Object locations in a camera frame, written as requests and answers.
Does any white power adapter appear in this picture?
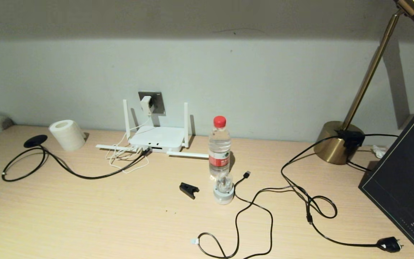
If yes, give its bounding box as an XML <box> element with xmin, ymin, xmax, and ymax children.
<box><xmin>140</xmin><ymin>95</ymin><xmax>155</xmax><ymax>115</ymax></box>

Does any black ethernet cable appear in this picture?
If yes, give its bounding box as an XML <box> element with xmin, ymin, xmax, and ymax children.
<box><xmin>1</xmin><ymin>146</ymin><xmax>152</xmax><ymax>182</ymax></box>

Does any white router with antennas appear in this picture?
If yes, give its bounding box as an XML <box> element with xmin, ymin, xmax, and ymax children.
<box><xmin>96</xmin><ymin>99</ymin><xmax>209</xmax><ymax>159</ymax></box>

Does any water bottle with red cap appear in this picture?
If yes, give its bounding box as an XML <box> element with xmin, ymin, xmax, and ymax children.
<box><xmin>208</xmin><ymin>115</ymin><xmax>231</xmax><ymax>180</ymax></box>

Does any small black clip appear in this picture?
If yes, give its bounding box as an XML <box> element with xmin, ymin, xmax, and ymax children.
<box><xmin>179</xmin><ymin>182</ymin><xmax>200</xmax><ymax>199</ymax></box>

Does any small glass dome night light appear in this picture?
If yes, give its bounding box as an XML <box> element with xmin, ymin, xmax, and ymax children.
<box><xmin>213</xmin><ymin>171</ymin><xmax>235</xmax><ymax>205</ymax></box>

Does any brass desk lamp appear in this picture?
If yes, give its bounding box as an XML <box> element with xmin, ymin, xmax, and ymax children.
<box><xmin>314</xmin><ymin>0</ymin><xmax>414</xmax><ymax>165</ymax></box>

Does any white toilet paper roll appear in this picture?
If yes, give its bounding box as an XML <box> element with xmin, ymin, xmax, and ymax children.
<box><xmin>49</xmin><ymin>119</ymin><xmax>86</xmax><ymax>151</ymax></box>

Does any black round desk grommet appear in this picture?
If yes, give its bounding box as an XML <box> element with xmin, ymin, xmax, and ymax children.
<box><xmin>24</xmin><ymin>135</ymin><xmax>48</xmax><ymax>148</ymax></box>

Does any dark blue box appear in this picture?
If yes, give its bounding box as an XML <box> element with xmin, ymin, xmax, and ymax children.
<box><xmin>358</xmin><ymin>113</ymin><xmax>414</xmax><ymax>259</ymax></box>

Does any grey wall socket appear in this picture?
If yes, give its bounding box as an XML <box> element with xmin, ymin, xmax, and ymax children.
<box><xmin>138</xmin><ymin>91</ymin><xmax>166</xmax><ymax>115</ymax></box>

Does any black USB cable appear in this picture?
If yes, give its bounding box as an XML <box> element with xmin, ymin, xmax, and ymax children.
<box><xmin>191</xmin><ymin>171</ymin><xmax>273</xmax><ymax>259</ymax></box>

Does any black inline switch box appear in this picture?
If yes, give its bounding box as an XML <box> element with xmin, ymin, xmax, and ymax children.
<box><xmin>337</xmin><ymin>129</ymin><xmax>366</xmax><ymax>148</ymax></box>

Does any black lamp power cord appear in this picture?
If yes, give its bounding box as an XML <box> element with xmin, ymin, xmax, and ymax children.
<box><xmin>281</xmin><ymin>134</ymin><xmax>404</xmax><ymax>253</ymax></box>

